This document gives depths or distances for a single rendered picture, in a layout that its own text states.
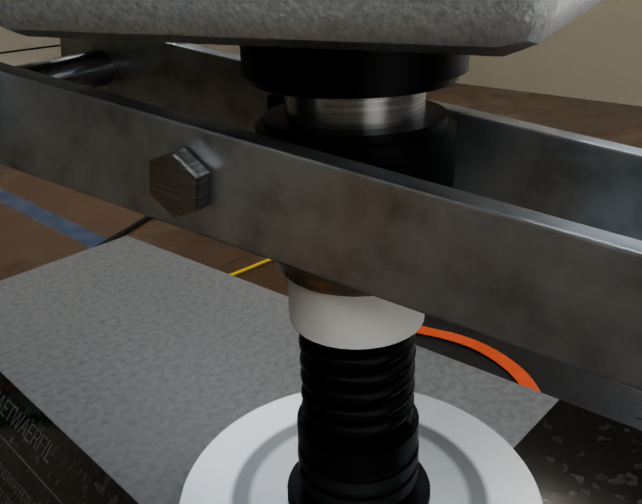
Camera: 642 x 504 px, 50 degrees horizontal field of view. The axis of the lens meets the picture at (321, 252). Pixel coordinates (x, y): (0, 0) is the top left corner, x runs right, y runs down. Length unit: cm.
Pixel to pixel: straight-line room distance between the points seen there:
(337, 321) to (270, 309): 36
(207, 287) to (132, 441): 24
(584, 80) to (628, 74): 32
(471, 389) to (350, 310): 27
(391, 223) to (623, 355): 9
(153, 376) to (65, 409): 7
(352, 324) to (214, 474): 17
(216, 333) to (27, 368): 16
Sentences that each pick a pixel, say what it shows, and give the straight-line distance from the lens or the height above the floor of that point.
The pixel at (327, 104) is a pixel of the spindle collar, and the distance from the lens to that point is 29.
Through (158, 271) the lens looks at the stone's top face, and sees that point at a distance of 78.
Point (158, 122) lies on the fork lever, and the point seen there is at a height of 107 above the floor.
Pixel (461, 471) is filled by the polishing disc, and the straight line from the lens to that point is 45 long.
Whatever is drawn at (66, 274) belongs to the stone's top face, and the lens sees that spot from 81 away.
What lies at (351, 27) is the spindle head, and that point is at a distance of 19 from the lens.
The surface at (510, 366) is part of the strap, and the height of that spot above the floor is 2.
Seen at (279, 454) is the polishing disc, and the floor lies 84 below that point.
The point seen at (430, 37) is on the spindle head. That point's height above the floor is 111.
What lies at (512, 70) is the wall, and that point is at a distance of 583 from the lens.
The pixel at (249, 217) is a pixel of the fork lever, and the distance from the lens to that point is 29.
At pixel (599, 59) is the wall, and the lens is 552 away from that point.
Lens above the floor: 113
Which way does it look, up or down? 24 degrees down
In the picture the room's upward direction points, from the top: 2 degrees counter-clockwise
